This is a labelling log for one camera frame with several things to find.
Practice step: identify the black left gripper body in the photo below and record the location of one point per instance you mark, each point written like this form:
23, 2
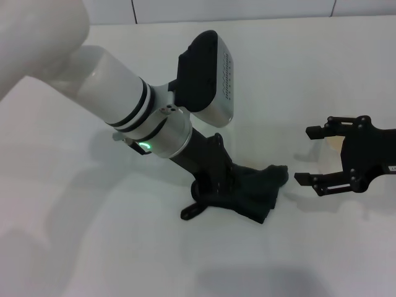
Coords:
204, 161

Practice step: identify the dark rag with loop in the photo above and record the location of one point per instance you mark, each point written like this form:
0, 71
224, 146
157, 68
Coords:
253, 195

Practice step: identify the white paper cup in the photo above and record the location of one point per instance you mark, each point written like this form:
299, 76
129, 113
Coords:
335, 143

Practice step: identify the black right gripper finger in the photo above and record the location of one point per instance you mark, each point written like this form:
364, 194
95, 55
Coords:
328, 130
325, 182

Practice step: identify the white and silver left arm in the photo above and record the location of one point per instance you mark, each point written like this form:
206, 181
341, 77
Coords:
102, 83

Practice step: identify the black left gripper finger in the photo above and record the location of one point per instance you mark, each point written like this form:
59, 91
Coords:
213, 198
230, 176

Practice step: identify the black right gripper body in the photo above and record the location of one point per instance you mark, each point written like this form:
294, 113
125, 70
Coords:
368, 154

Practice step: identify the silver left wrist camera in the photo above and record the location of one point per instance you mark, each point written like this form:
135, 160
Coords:
204, 80

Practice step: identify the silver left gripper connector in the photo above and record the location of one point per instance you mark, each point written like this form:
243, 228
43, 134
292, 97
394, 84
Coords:
120, 136

